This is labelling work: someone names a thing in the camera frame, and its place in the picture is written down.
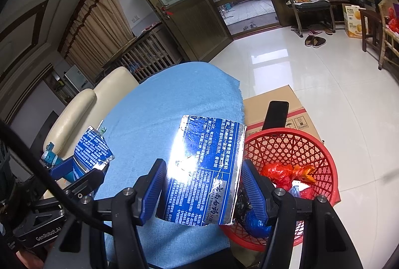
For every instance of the pair of brown slippers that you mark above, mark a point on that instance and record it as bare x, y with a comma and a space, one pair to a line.
314, 41

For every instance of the wooden slatted crib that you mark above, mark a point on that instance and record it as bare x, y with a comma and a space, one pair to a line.
151, 52

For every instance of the blue toothpaste box piece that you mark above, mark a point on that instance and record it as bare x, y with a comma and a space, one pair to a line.
203, 172

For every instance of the green candy wrapper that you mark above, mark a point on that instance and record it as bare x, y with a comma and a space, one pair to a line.
102, 130

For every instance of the black smartphone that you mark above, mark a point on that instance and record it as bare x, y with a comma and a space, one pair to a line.
276, 115

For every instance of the blue plastic bag bundle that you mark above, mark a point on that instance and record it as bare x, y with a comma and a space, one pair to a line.
255, 227

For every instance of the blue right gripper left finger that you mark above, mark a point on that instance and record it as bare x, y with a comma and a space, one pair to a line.
150, 190

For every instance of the blue water bottle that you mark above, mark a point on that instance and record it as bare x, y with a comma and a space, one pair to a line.
68, 169

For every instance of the wooden chair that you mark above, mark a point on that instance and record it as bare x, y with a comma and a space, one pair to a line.
389, 42

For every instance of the beige curtain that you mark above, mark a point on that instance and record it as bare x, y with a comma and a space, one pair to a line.
97, 29

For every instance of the torn blue box flap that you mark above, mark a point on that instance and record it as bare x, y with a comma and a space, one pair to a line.
92, 151

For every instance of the red plastic bag bundle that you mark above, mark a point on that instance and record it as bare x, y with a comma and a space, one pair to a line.
281, 176

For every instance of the orange plastic bag bundle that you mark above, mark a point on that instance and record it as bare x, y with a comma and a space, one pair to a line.
304, 174

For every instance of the brown cardboard box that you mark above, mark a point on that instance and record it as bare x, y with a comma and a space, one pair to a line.
255, 111

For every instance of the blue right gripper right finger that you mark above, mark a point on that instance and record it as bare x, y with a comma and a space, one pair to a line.
257, 191

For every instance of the blue table cloth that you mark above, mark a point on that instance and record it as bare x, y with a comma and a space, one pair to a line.
141, 128

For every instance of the black plastic bag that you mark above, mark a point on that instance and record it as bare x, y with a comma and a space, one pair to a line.
242, 205

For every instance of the orange printed carton box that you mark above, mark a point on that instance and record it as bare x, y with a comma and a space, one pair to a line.
352, 20

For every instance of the red plastic mesh basket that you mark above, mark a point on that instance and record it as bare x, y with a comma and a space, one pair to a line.
286, 146

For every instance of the cream leather sofa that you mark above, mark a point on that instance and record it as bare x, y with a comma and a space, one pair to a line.
88, 109

